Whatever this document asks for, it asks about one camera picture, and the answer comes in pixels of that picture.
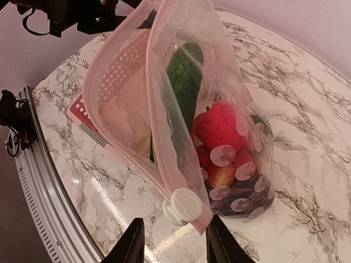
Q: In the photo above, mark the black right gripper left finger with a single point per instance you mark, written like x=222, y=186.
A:
x=130, y=247

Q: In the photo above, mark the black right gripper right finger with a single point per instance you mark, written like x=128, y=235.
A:
x=222, y=247

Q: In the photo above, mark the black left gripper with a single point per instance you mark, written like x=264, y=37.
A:
x=90, y=16

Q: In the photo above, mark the white bag zipper slider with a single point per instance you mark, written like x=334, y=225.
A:
x=184, y=207

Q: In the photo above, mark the purple eggplant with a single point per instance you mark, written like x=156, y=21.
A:
x=247, y=199

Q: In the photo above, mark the red lychee bunch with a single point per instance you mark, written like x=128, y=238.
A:
x=226, y=168

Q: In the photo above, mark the clear zip top bag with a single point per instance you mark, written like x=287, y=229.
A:
x=170, y=25

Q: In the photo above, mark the red bumpy fruit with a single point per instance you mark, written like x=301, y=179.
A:
x=217, y=127

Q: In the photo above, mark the dark green cucumber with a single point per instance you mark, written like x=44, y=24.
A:
x=173, y=87

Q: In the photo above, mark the pink perforated plastic basket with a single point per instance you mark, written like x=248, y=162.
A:
x=113, y=103

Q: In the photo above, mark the front aluminium table rail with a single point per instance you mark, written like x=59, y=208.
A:
x=57, y=222

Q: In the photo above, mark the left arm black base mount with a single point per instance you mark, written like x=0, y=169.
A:
x=16, y=115

